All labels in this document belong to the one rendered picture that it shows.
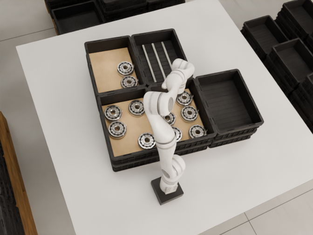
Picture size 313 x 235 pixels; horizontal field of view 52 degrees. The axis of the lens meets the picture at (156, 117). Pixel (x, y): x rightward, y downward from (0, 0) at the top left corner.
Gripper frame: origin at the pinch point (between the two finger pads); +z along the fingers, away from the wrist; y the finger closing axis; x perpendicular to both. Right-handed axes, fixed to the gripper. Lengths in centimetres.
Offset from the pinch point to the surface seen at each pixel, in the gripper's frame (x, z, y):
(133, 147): 8.1, 17.3, -28.0
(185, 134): -13.8, 17.2, -5.4
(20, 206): 66, 86, -82
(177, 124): -6.7, 17.2, -2.3
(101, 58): 57, 17, 15
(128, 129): 16.1, 17.3, -20.2
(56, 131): 56, 30, -38
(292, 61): -63, 62, 129
